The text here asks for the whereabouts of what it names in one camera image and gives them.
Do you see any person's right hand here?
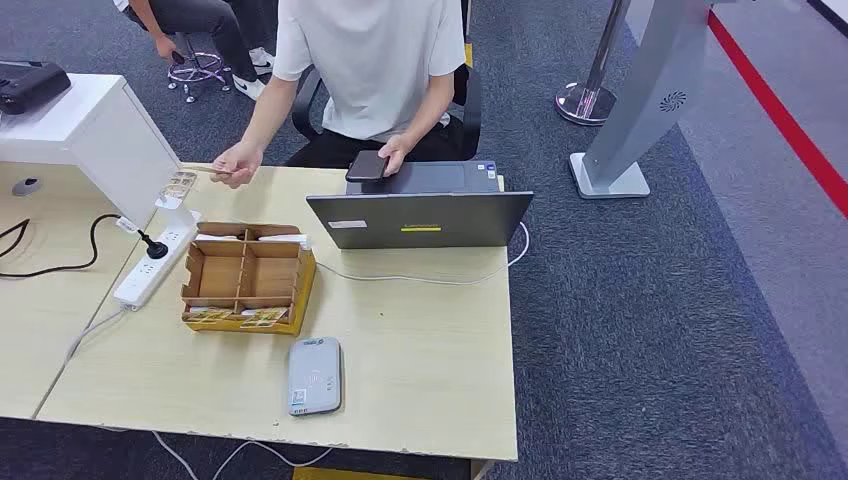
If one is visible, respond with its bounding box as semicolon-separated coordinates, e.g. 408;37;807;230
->
210;140;265;190

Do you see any person's left hand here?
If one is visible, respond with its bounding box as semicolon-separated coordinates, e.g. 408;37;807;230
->
377;134;419;178

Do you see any black smartphone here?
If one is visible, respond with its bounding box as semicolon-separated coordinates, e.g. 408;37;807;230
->
345;150;391;183

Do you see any seated person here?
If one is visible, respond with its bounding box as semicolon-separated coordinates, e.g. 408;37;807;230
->
210;0;468;190

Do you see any cardboard divided card box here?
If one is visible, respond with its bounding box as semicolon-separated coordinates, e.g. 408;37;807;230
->
180;221;318;337

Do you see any background person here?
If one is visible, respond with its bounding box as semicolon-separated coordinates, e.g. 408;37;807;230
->
112;0;276;102

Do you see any grey card reader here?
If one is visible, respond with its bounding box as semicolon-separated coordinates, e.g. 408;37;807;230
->
287;336;343;418

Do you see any grey laptop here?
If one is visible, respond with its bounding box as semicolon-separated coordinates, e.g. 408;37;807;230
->
305;160;535;251

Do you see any white power adapter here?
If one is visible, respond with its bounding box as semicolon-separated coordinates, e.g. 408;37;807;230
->
155;193;188;230

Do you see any chrome stool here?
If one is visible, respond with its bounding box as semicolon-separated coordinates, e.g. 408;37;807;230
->
166;33;232;104

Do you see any white power strip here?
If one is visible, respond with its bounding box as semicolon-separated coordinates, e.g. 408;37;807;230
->
112;210;202;311

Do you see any white cabinet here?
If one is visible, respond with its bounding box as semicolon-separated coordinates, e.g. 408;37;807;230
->
0;72;183;230

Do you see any black device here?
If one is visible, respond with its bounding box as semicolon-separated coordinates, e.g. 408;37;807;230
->
0;60;72;116

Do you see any grey kiosk stand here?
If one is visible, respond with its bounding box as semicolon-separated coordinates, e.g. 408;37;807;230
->
568;0;737;200

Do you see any yellow object under desk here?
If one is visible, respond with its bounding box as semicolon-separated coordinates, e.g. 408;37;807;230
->
292;466;432;480

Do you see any white laptop cable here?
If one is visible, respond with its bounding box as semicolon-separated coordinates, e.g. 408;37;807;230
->
314;221;531;287

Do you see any chrome stanchion post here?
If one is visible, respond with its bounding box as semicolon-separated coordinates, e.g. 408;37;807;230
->
555;0;631;127

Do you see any black cable loop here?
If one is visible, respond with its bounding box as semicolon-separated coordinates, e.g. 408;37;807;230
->
0;219;31;260

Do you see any white power strip cable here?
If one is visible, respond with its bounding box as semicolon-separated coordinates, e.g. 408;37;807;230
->
33;307;127;419

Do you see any white cable under desk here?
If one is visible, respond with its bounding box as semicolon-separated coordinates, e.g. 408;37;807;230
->
152;430;333;480

